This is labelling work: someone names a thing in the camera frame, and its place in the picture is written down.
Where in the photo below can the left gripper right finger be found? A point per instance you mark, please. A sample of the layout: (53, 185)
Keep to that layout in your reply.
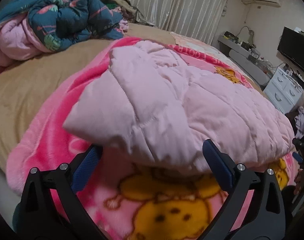
(254, 208)

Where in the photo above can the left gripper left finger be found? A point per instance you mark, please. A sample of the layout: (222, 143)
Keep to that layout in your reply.
(49, 206)

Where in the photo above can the pink quilted jacket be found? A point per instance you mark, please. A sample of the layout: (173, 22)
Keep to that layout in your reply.
(158, 110)

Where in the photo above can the pile of folded clothes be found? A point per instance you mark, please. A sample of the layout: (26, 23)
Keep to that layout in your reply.
(123, 7)

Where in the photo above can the person's right hand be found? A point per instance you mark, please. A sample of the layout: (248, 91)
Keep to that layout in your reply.
(299, 181)

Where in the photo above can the purple cloth on chair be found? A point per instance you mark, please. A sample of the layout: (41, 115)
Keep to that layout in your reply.
(299, 122)

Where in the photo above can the white drawer cabinet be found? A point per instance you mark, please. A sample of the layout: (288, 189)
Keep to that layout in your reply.
(284, 92)

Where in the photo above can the pink cartoon fleece blanket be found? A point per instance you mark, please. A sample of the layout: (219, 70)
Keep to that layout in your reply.
(135, 201)

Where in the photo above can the black flat television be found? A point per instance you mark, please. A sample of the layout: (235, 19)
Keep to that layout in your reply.
(291, 46)

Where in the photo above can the tan bed sheet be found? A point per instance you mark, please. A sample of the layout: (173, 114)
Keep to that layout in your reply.
(37, 95)

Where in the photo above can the light pink patterned blanket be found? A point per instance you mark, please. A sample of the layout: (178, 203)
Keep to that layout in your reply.
(202, 47)

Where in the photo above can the white striped curtain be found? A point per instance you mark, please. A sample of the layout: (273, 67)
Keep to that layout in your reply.
(198, 19)

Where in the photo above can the blue flamingo comforter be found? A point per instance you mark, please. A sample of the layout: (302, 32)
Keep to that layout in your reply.
(29, 28)

